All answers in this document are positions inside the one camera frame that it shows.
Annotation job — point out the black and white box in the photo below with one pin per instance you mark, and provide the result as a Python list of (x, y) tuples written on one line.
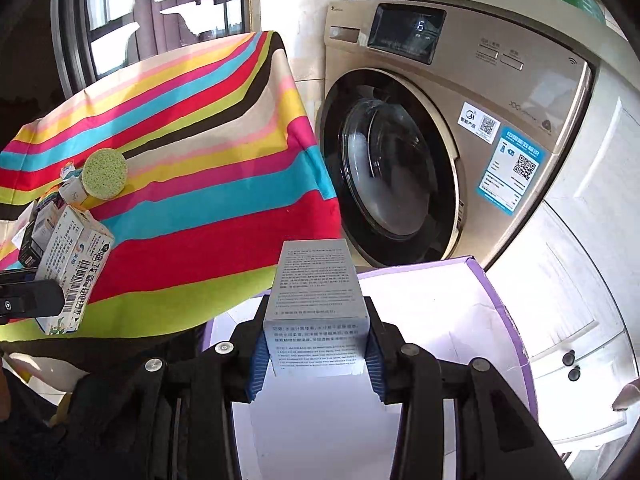
[(32, 240)]

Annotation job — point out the dark cabinet knob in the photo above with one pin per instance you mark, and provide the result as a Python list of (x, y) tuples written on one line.
[(568, 357), (574, 374)]

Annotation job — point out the champagne front-load washing machine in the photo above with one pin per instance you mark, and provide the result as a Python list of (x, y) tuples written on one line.
[(425, 110)]

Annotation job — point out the rainbow striped tablecloth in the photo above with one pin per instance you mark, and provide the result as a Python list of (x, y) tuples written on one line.
[(200, 160)]

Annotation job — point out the purple-edged white cardboard box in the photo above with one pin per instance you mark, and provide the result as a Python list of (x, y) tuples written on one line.
[(440, 310)]

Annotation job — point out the green round sponge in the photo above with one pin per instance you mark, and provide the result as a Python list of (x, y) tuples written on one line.
[(103, 172)]

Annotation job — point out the small white box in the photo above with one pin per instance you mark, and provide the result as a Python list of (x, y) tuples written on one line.
[(74, 191)]

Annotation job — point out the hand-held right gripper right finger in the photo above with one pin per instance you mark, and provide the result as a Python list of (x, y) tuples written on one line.
[(375, 365)]

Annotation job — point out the white cabinet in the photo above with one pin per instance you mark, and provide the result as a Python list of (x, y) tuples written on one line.
[(575, 260)]

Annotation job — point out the silver grey text-printed box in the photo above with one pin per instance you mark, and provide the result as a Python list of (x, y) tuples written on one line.
[(315, 310)]

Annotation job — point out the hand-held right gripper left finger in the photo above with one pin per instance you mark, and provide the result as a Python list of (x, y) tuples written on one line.
[(257, 365)]

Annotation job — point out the white barcode box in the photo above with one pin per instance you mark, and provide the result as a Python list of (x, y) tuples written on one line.
[(75, 255)]

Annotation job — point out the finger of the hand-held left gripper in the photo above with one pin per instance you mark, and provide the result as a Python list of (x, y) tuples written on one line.
[(19, 275), (30, 300)]

